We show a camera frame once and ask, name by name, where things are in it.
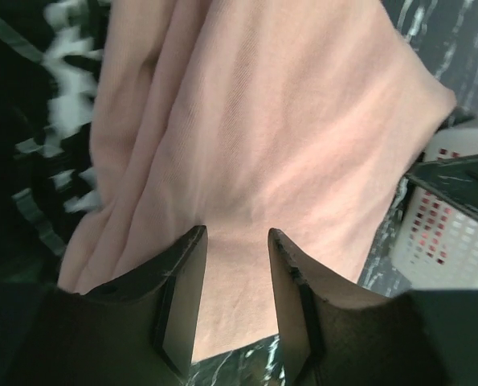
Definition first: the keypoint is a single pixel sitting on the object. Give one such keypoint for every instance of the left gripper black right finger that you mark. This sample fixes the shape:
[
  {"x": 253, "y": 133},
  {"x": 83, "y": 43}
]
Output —
[{"x": 334, "y": 332}]

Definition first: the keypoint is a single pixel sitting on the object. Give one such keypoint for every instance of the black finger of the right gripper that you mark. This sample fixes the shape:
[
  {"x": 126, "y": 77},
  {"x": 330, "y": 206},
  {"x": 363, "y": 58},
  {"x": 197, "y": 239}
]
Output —
[{"x": 454, "y": 181}]

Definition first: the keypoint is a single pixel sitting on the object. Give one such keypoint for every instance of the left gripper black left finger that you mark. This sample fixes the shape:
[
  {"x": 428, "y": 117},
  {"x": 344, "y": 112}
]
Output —
[{"x": 137, "y": 329}]

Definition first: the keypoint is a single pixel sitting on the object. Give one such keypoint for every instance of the pink printed t shirt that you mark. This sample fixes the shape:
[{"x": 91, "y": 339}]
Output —
[{"x": 245, "y": 116}]

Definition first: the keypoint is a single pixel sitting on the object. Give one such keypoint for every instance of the white plastic laundry basket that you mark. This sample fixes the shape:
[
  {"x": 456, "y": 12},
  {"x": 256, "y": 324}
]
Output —
[{"x": 437, "y": 246}]

